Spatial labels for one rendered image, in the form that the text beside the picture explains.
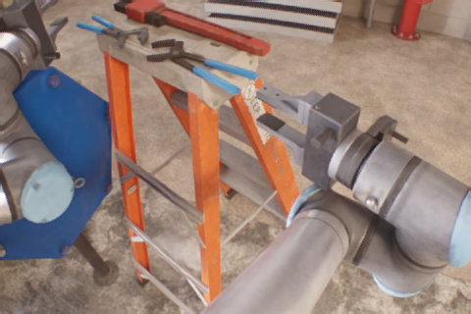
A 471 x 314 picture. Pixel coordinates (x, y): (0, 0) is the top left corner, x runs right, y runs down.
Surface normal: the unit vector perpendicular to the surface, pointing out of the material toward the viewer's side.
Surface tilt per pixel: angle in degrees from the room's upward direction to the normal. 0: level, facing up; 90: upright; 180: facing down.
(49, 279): 0
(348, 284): 0
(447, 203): 27
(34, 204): 92
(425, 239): 89
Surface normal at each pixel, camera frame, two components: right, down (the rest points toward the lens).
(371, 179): -0.61, 0.05
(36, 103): 0.91, 0.04
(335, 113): -0.06, -0.68
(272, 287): 0.26, -0.87
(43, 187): 0.79, 0.44
